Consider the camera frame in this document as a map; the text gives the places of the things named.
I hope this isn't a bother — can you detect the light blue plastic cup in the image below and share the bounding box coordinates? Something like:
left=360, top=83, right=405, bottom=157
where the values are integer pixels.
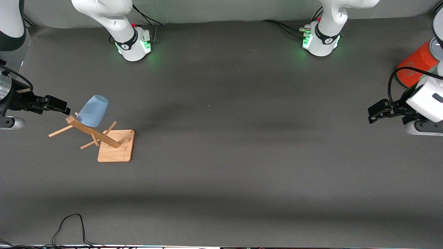
left=77, top=94, right=109, bottom=128

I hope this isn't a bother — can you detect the wooden cup rack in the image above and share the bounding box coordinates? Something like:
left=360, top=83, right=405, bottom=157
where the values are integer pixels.
left=48, top=111, right=135, bottom=163

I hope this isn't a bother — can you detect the orange cylindrical canister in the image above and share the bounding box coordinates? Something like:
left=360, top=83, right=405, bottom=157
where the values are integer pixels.
left=396, top=38, right=443, bottom=88

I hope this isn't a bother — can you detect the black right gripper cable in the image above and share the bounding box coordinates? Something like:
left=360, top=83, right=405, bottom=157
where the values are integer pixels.
left=0, top=59, right=34, bottom=91

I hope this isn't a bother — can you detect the thin black looped cable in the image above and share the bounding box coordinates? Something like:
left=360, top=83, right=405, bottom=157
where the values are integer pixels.
left=52, top=214, right=104, bottom=248

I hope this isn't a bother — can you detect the black right arm base cable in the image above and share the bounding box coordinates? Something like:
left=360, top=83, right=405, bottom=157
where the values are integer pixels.
left=133, top=4, right=163, bottom=43

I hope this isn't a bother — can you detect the black arm base cable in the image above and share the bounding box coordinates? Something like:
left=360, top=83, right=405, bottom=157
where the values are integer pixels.
left=261, top=19, right=311, bottom=39
left=133, top=4, right=163, bottom=43

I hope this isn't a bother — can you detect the black left arm base cable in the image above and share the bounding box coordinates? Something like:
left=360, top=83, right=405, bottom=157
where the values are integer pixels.
left=261, top=19, right=311, bottom=39

